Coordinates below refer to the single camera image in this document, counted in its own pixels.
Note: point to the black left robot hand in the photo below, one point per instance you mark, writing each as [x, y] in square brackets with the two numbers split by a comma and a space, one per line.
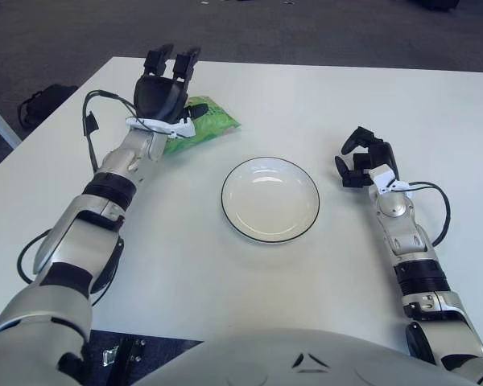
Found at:
[159, 98]

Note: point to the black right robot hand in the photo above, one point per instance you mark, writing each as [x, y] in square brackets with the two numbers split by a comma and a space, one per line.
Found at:
[382, 154]

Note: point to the green snack bag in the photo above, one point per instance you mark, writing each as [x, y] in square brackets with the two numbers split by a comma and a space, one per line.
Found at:
[213, 124]

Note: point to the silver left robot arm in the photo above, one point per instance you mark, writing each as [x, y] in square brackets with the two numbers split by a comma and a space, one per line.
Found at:
[120, 161]

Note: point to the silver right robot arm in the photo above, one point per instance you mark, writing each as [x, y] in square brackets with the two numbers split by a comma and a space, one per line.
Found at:
[394, 209]

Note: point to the white plate with black rim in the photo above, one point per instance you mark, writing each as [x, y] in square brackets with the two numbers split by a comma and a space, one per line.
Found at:
[269, 201]

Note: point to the black bag on floor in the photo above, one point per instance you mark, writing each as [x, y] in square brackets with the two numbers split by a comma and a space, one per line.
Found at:
[44, 102]

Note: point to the dark bulky background object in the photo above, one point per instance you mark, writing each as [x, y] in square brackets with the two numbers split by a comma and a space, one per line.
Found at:
[434, 4]

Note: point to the white table leg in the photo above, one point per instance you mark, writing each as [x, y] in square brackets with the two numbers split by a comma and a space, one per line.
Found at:
[0, 120]

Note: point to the grey robot torso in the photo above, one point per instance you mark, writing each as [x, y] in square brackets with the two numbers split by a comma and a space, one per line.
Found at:
[265, 362]

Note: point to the black metal bracket with screws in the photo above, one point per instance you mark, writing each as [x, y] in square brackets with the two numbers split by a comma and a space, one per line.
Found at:
[126, 358]

